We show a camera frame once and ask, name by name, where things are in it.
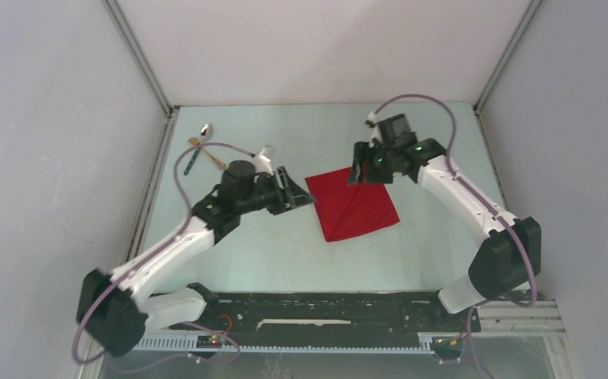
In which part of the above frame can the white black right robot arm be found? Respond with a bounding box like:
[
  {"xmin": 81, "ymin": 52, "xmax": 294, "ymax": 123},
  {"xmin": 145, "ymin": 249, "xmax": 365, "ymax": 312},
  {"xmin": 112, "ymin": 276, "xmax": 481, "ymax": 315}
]
[{"xmin": 348, "ymin": 113, "xmax": 542, "ymax": 330}]

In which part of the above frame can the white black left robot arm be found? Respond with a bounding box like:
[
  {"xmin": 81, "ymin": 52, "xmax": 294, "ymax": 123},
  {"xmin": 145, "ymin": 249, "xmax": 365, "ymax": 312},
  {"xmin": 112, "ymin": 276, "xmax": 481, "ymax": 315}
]
[{"xmin": 76, "ymin": 160, "xmax": 315, "ymax": 357}]

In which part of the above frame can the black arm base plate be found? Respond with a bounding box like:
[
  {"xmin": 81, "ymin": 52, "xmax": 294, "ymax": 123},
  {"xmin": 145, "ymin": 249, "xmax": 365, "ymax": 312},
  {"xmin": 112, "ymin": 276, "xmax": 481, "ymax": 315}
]
[{"xmin": 197, "ymin": 291, "xmax": 481, "ymax": 349}]

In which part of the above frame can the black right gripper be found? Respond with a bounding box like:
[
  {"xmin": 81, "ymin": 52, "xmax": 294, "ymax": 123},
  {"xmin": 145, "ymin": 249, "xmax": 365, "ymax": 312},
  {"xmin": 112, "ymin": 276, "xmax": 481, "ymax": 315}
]
[{"xmin": 348, "ymin": 141, "xmax": 397, "ymax": 186}]

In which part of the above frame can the gold fork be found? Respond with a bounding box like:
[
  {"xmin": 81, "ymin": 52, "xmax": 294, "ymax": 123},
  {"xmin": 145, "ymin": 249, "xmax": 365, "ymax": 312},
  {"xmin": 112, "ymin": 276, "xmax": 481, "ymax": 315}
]
[{"xmin": 188, "ymin": 137, "xmax": 227, "ymax": 171}]

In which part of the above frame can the right aluminium frame post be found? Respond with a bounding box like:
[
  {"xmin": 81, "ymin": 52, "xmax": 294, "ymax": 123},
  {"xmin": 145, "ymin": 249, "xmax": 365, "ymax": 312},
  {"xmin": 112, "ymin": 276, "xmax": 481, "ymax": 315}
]
[{"xmin": 474, "ymin": 0, "xmax": 545, "ymax": 115}]

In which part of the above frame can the left aluminium frame post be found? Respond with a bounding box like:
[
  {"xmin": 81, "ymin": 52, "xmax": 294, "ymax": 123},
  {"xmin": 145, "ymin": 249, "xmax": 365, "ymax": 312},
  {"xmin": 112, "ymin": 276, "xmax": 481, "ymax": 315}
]
[{"xmin": 101, "ymin": 0, "xmax": 174, "ymax": 118}]

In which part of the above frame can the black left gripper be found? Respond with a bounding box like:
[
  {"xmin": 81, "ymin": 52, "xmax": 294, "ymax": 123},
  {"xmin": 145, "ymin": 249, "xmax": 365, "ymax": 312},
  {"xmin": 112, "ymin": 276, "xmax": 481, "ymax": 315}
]
[{"xmin": 236, "ymin": 167, "xmax": 314, "ymax": 216}]

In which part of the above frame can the aluminium frame post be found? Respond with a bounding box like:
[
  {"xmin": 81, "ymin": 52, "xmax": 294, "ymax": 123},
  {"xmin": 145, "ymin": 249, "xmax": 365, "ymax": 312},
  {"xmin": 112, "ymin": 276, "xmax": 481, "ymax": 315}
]
[
  {"xmin": 474, "ymin": 0, "xmax": 545, "ymax": 115},
  {"xmin": 101, "ymin": 0, "xmax": 174, "ymax": 118}
]

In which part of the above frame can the red satin napkin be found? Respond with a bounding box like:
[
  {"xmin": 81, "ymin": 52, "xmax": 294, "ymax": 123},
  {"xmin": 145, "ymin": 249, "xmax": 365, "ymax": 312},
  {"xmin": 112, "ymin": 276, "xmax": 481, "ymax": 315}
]
[{"xmin": 306, "ymin": 167, "xmax": 400, "ymax": 242}]

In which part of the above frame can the white slotted cable duct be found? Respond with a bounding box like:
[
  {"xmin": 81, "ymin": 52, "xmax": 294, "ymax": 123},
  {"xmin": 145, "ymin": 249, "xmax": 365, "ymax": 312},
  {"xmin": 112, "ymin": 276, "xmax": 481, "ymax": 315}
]
[{"xmin": 136, "ymin": 334, "xmax": 436, "ymax": 355}]

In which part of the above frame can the silver spoon teal handle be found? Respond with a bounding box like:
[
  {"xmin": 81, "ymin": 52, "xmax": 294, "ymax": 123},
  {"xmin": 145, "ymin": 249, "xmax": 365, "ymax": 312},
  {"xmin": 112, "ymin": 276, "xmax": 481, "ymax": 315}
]
[{"xmin": 183, "ymin": 123, "xmax": 215, "ymax": 176}]

